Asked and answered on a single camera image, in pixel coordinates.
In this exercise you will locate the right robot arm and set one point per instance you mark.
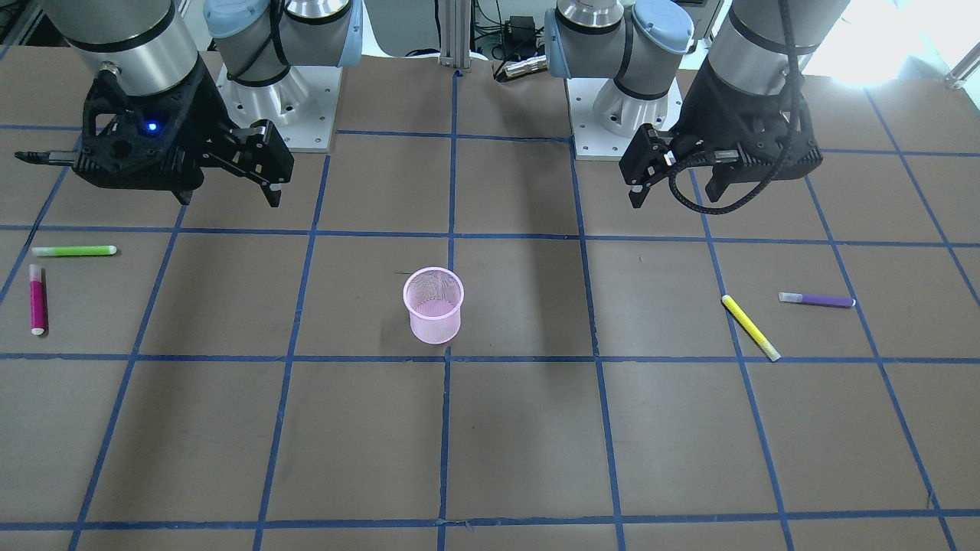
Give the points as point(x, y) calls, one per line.
point(260, 42)

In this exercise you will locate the pink mesh cup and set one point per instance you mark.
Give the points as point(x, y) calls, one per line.
point(433, 298)

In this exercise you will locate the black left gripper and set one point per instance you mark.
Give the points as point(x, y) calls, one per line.
point(716, 115)

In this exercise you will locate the purple pen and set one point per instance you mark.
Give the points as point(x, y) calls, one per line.
point(817, 300)

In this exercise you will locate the yellow pen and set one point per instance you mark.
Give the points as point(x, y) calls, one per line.
point(749, 326)

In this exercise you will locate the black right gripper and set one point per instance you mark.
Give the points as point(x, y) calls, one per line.
point(200, 111)

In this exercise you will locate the green pen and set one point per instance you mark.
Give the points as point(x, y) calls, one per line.
point(74, 251)

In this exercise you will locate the pink pen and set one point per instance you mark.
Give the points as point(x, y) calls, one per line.
point(37, 300)

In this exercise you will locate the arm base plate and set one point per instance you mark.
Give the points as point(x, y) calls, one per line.
point(604, 119)
point(302, 106)

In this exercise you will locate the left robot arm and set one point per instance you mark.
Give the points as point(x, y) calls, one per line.
point(640, 48)

